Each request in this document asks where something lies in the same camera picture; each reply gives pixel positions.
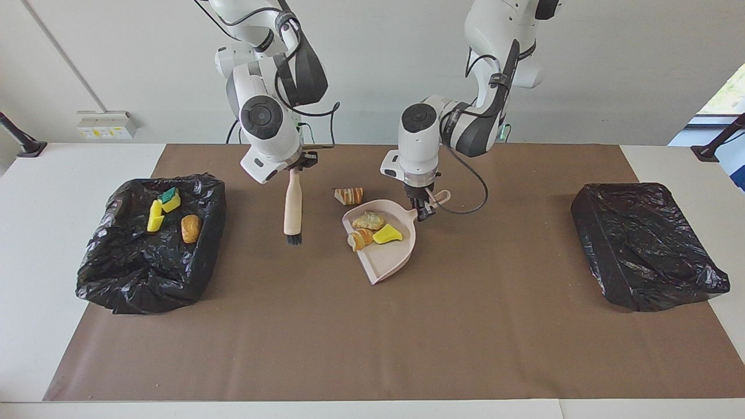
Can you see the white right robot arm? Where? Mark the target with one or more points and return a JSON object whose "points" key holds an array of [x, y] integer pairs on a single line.
{"points": [[265, 145]]}

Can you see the beige brush with black bristles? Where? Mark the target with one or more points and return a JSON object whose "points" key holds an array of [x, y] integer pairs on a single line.
{"points": [[293, 203]]}

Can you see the green and yellow sponge piece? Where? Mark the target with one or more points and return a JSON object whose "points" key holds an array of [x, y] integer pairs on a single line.
{"points": [[170, 199]]}

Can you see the pale grey-green foam chunk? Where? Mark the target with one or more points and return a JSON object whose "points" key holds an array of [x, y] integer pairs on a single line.
{"points": [[368, 220]]}

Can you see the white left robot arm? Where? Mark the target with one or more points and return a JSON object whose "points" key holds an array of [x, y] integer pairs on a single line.
{"points": [[419, 151]]}

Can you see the brown paper table mat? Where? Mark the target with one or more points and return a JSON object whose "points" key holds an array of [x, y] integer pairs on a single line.
{"points": [[407, 326]]}

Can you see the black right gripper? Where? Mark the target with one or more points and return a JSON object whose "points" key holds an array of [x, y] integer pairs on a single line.
{"points": [[305, 160]]}

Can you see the pale beige foam chunk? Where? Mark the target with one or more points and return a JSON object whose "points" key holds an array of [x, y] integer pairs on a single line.
{"points": [[349, 195]]}

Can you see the blue object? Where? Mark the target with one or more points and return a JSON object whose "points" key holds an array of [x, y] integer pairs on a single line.
{"points": [[737, 177]]}

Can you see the orange striped foam chunk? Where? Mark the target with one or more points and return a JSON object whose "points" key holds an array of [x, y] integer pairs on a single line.
{"points": [[361, 238]]}

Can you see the beige plastic dustpan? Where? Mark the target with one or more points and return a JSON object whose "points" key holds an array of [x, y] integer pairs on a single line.
{"points": [[387, 259]]}

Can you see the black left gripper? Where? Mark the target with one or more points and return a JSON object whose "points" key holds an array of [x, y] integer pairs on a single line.
{"points": [[421, 194]]}

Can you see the black camera stand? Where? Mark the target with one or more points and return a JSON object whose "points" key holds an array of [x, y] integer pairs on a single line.
{"points": [[713, 148], [23, 142]]}

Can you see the bin lined with black bag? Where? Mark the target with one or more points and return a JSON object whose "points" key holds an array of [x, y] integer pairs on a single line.
{"points": [[646, 250], [134, 273]]}

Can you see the small yellow sponge wedge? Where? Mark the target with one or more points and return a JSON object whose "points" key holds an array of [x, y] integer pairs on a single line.
{"points": [[387, 234]]}

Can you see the brown bread roll shaped sponge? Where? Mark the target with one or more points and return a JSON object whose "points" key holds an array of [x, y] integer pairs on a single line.
{"points": [[190, 228]]}

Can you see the white wall conduit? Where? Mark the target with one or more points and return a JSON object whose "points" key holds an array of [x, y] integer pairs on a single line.
{"points": [[64, 56]]}

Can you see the white wall socket box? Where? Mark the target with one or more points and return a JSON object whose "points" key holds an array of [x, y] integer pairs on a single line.
{"points": [[107, 125]]}

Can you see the yellow sponge block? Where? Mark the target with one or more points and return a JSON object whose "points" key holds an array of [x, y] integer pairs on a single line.
{"points": [[155, 216]]}

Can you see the window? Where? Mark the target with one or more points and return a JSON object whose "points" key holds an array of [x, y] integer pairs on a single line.
{"points": [[730, 93]]}

